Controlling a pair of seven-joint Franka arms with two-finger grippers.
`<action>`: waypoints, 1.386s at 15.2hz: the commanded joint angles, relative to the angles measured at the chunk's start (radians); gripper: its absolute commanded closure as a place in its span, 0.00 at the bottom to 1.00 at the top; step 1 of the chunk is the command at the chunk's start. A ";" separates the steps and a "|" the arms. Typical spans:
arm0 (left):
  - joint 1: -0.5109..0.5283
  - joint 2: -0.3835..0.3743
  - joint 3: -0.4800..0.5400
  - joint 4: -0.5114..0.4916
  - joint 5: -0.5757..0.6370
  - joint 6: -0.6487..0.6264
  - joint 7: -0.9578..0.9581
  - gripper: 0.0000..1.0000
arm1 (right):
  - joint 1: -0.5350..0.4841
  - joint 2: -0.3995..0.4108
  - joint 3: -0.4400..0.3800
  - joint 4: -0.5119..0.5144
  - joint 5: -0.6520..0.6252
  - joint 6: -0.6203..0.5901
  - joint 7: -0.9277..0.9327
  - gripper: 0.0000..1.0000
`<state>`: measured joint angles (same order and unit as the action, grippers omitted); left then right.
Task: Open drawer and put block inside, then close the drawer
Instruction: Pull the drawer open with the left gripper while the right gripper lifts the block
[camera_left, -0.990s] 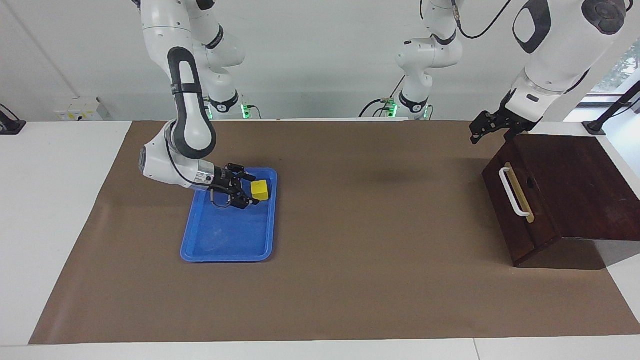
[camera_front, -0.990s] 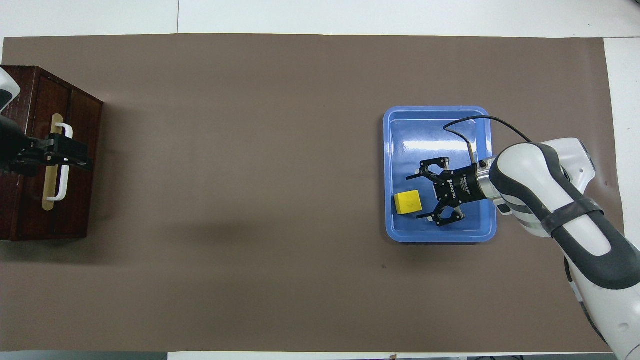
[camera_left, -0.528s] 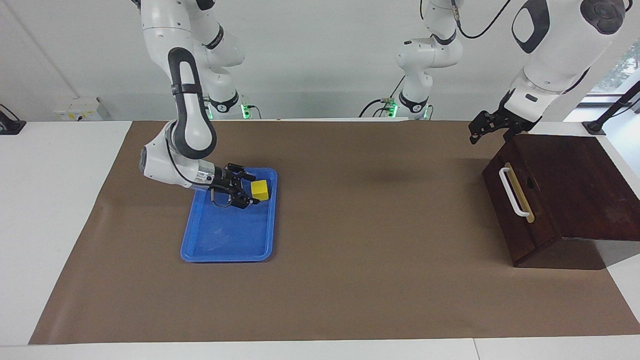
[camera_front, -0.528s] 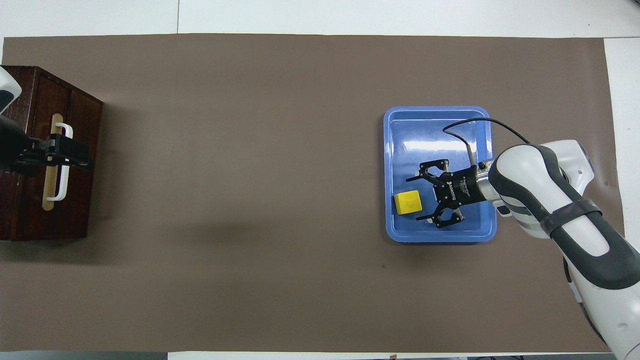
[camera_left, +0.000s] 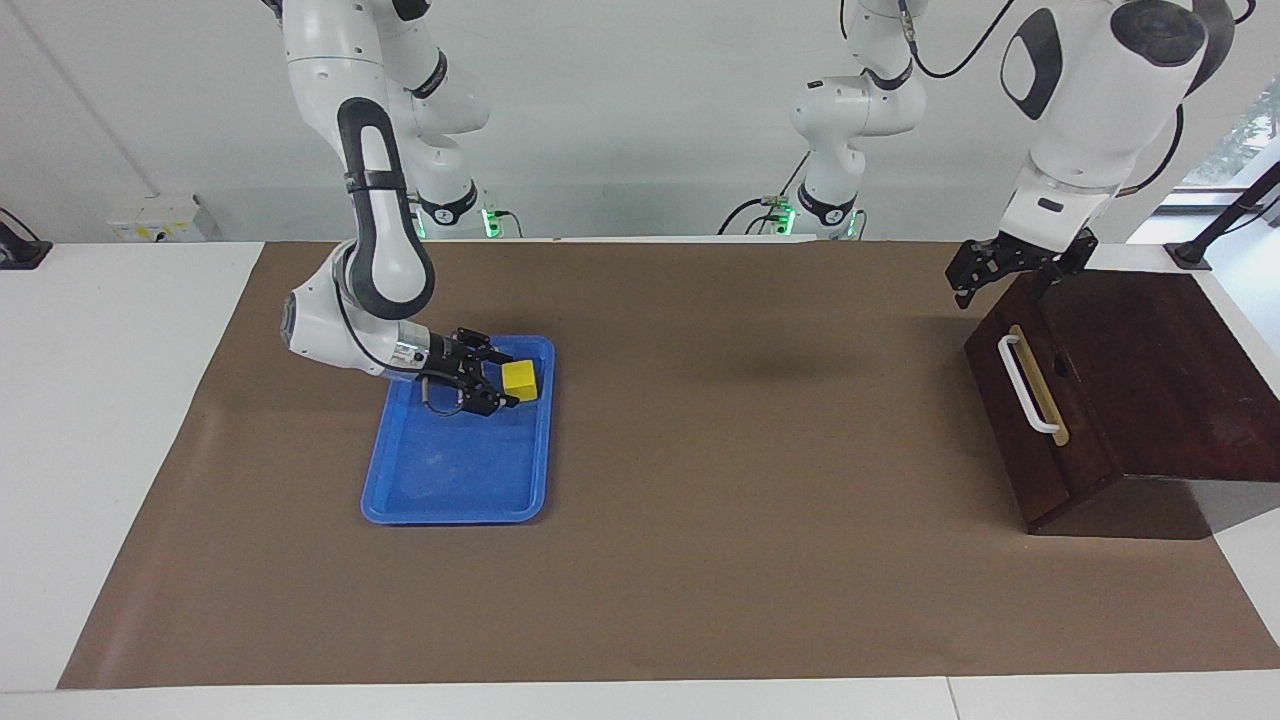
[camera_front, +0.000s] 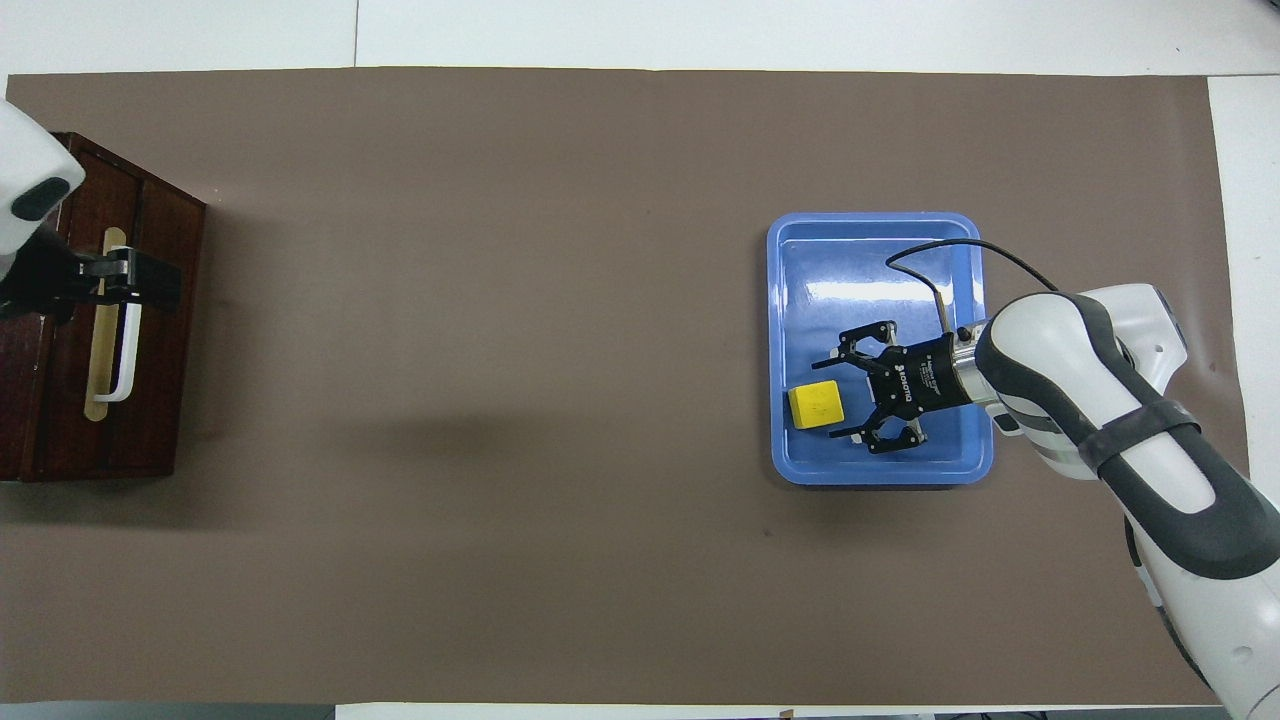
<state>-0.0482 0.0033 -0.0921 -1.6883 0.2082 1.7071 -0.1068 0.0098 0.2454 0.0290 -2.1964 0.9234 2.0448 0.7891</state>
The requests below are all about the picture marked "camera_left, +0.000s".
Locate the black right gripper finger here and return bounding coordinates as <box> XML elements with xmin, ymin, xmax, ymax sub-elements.
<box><xmin>455</xmin><ymin>330</ymin><xmax>516</xmax><ymax>364</ymax></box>
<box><xmin>462</xmin><ymin>380</ymin><xmax>521</xmax><ymax>416</ymax></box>

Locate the blue plastic tray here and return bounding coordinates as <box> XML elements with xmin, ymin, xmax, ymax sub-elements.
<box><xmin>360</xmin><ymin>335</ymin><xmax>556</xmax><ymax>526</ymax></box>

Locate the dark wooden drawer cabinet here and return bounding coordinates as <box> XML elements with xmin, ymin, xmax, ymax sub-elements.
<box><xmin>1020</xmin><ymin>268</ymin><xmax>1280</xmax><ymax>541</ymax></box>

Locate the white drawer handle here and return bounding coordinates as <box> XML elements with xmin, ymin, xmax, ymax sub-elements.
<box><xmin>997</xmin><ymin>333</ymin><xmax>1061</xmax><ymax>436</ymax></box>

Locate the window with greenery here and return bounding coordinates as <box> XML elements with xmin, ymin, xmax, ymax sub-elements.
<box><xmin>1180</xmin><ymin>80</ymin><xmax>1280</xmax><ymax>191</ymax></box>

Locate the white wall outlet box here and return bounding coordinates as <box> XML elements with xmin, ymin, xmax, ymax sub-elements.
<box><xmin>105</xmin><ymin>195</ymin><xmax>221</xmax><ymax>243</ymax></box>

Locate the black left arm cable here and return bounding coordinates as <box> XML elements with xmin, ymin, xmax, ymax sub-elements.
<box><xmin>895</xmin><ymin>0</ymin><xmax>1021</xmax><ymax>81</ymax></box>

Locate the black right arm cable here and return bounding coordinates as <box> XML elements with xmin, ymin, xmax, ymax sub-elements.
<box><xmin>333</xmin><ymin>270</ymin><xmax>471</xmax><ymax>416</ymax></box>

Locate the brown table mat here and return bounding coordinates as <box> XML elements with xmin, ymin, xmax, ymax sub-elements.
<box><xmin>58</xmin><ymin>240</ymin><xmax>1280</xmax><ymax>689</ymax></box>

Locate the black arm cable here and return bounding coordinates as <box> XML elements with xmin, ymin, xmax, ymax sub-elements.
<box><xmin>895</xmin><ymin>0</ymin><xmax>1021</xmax><ymax>81</ymax></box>
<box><xmin>333</xmin><ymin>270</ymin><xmax>471</xmax><ymax>416</ymax></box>

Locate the dark wooden drawer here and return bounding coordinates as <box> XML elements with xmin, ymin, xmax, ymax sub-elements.
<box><xmin>963</xmin><ymin>275</ymin><xmax>1126</xmax><ymax>536</ymax></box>

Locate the black stand with base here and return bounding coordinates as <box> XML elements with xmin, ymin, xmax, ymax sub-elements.
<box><xmin>1165</xmin><ymin>160</ymin><xmax>1280</xmax><ymax>271</ymax></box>

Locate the black table clamp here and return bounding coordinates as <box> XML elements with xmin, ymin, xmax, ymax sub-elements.
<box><xmin>0</xmin><ymin>208</ymin><xmax>53</xmax><ymax>271</ymax></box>

